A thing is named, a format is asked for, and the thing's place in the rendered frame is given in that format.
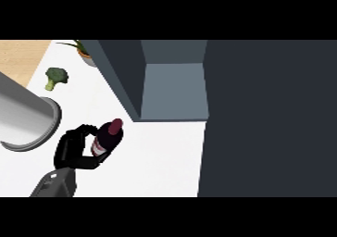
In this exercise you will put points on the pale grey cylinder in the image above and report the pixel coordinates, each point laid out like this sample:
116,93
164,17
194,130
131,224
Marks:
18,114

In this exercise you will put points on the dark red wine bottle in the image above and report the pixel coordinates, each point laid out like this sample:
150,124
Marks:
108,139

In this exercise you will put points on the potted green plant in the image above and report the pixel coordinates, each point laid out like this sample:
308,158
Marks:
85,52

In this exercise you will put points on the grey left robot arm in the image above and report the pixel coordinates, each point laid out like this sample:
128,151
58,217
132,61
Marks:
57,185

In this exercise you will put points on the green broccoli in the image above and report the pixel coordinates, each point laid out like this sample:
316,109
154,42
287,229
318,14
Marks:
57,75

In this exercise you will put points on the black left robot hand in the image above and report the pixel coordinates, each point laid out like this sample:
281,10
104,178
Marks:
72,151

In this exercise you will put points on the dark grey open cabinet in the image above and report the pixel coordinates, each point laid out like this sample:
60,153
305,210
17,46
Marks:
173,92

